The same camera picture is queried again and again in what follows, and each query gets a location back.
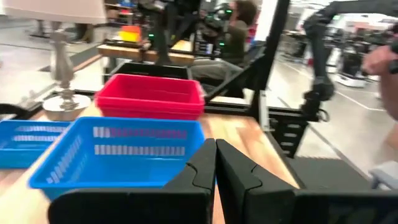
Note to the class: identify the silver metal bracket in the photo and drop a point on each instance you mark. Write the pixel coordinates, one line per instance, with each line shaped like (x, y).
(264, 109)

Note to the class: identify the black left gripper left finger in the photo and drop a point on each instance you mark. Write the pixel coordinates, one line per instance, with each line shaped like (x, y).
(196, 177)

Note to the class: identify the red plastic basket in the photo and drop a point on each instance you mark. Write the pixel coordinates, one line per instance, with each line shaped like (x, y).
(149, 115)
(149, 105)
(149, 85)

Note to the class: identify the person's hand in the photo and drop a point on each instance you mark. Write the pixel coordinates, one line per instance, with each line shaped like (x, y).
(377, 60)

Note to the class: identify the silver lamp with white shade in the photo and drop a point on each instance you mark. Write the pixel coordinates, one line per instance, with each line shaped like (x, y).
(63, 62)

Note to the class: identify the person's forearm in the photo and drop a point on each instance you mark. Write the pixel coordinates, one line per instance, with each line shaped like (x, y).
(390, 96)

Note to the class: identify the black metal table frame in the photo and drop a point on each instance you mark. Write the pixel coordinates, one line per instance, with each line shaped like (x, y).
(273, 46)

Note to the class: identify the black plastic basket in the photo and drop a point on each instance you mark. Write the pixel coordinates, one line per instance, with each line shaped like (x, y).
(149, 71)

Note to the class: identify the blue plastic basket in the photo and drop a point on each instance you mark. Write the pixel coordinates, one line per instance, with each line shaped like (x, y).
(124, 168)
(28, 152)

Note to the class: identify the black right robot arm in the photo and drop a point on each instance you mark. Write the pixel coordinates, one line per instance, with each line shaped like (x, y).
(161, 40)

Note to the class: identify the yellow orange box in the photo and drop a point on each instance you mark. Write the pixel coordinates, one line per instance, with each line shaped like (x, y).
(130, 34)

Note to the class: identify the wooden background table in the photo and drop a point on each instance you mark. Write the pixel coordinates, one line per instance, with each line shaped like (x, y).
(124, 51)

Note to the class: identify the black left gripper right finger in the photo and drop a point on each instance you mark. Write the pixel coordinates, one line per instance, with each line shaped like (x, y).
(239, 186)

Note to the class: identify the person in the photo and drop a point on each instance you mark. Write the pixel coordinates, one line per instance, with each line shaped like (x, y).
(236, 37)

